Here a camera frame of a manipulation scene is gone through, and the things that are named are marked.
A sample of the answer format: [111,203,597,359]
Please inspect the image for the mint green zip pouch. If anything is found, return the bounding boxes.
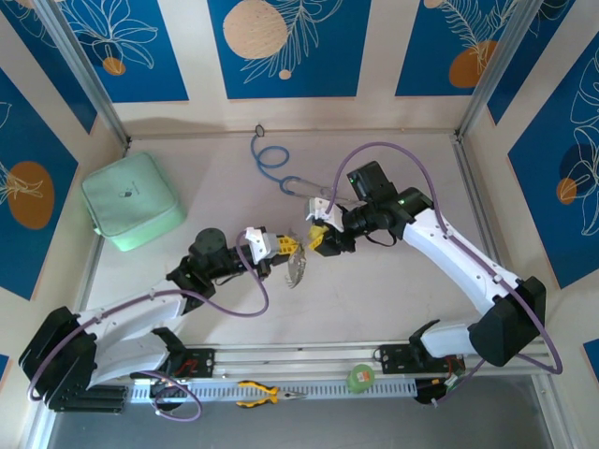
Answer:
[81,152,187,253]

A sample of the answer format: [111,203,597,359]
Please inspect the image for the blue stethoscope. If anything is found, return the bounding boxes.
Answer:
[250,123,338,202]

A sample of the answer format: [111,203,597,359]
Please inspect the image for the green tape roll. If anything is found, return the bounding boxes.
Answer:
[345,363,375,393]

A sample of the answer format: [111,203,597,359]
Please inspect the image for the yellow black pliers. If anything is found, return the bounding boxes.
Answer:
[235,380,309,409]

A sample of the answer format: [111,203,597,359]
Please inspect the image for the black ribbed bars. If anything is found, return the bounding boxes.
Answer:
[55,385,128,413]

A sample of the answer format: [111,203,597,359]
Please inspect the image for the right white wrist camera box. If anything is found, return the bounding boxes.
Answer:
[303,196,345,233]

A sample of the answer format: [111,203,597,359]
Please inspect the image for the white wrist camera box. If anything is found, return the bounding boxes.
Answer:
[244,226,282,263]
[303,196,345,233]

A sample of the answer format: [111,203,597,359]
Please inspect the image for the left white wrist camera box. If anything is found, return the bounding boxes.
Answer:
[244,226,282,263]

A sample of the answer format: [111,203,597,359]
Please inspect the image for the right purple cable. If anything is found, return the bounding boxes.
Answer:
[327,141,562,409]

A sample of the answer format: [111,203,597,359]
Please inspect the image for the purple cable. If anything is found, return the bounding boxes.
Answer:
[28,231,270,422]
[327,141,562,409]

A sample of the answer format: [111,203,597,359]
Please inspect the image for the aluminium side rail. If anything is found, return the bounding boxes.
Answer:
[69,233,108,331]
[451,135,525,338]

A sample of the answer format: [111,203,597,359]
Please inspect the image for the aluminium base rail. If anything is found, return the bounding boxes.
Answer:
[39,340,556,387]

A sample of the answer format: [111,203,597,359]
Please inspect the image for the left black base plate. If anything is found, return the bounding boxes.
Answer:
[163,346,217,381]

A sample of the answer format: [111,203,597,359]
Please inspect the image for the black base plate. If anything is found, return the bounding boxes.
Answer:
[377,343,467,375]
[163,346,217,381]

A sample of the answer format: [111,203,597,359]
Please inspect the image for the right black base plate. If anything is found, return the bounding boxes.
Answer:
[377,343,467,375]

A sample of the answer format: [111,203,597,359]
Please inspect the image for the slotted grey cable duct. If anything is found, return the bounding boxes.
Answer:
[130,378,417,403]

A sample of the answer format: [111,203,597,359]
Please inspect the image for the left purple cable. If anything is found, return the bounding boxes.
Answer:
[28,231,270,422]

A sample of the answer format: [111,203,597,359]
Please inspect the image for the aluminium frame post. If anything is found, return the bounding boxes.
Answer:
[35,0,132,146]
[456,0,547,139]

